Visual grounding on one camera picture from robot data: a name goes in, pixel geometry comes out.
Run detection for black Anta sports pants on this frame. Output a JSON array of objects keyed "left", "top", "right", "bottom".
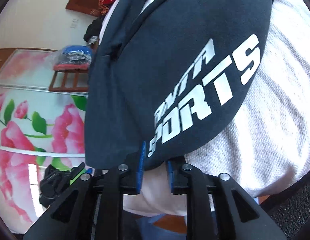
[{"left": 85, "top": 0, "right": 274, "bottom": 170}]

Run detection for floral wardrobe sliding door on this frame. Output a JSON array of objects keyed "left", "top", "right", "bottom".
[{"left": 0, "top": 48, "right": 87, "bottom": 234}]

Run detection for white floral bed sheet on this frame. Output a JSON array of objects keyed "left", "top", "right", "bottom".
[{"left": 98, "top": 0, "right": 310, "bottom": 217}]

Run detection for wooden chair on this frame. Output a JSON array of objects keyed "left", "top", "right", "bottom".
[{"left": 48, "top": 69, "right": 89, "bottom": 93}]

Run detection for plastic bag of clothes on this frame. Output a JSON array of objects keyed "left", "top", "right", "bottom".
[{"left": 53, "top": 45, "right": 94, "bottom": 71}]

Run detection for black clothes pile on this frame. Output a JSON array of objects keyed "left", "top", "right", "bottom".
[{"left": 83, "top": 16, "right": 104, "bottom": 46}]

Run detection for red pillow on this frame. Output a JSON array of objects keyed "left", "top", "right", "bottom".
[{"left": 98, "top": 0, "right": 116, "bottom": 15}]

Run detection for white wall socket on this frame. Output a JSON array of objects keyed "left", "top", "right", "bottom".
[{"left": 70, "top": 18, "right": 79, "bottom": 29}]

